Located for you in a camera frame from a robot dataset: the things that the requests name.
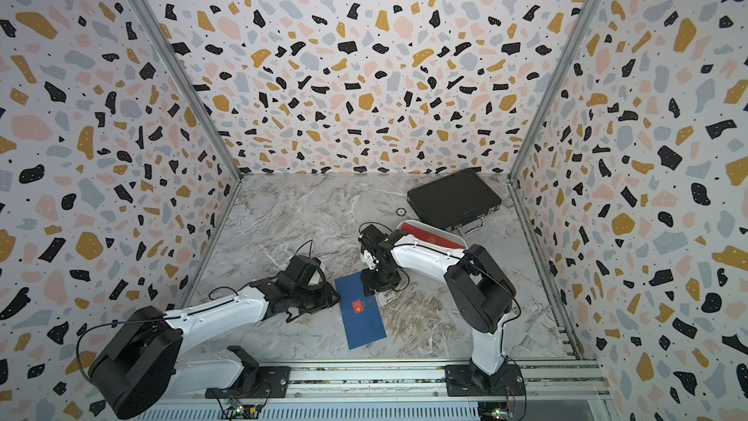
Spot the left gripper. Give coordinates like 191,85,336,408
291,281,344,314

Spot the white storage box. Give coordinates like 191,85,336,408
397,219,468,249

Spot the blue envelope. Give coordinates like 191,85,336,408
335,273,387,350

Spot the red envelope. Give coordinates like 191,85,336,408
400,223,467,249

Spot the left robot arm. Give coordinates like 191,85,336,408
88,255,341,420

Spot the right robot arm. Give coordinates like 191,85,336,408
358,220,516,385

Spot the black case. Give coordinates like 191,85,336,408
406,169,502,231

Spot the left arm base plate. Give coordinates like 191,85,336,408
205,366,291,400

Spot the aluminium rail frame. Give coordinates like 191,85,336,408
139,360,618,420

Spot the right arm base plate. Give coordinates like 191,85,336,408
444,362,526,398

